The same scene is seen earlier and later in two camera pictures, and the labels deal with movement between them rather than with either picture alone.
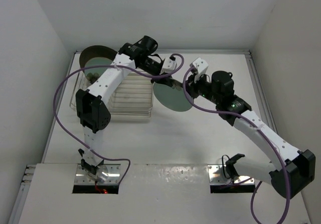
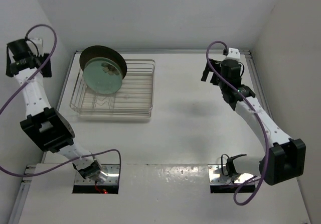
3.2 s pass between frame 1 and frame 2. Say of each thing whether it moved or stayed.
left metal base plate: stayed
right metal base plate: stayed
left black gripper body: moved
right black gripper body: moved
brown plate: stayed
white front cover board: stayed
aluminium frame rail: stayed
